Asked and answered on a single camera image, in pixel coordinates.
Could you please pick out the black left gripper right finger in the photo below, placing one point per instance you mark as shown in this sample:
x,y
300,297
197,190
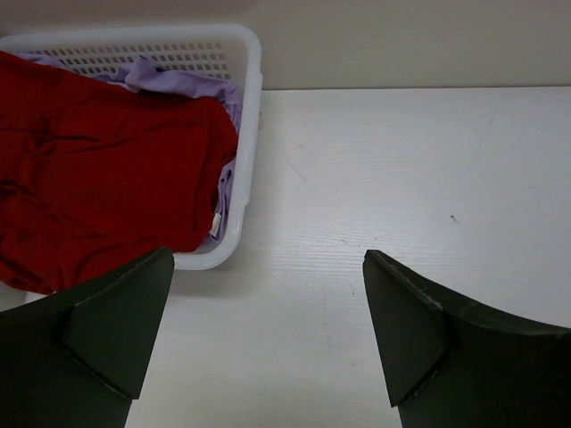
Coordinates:
x,y
451,361

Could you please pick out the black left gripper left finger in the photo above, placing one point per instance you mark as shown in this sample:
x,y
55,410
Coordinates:
x,y
78,358

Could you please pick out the red t shirt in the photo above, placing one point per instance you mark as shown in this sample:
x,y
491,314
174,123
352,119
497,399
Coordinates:
x,y
44,250

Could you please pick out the lilac t shirt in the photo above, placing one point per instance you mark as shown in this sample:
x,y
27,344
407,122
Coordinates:
x,y
178,80

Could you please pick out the white plastic laundry basket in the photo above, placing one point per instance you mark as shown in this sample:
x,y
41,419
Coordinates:
x,y
222,51

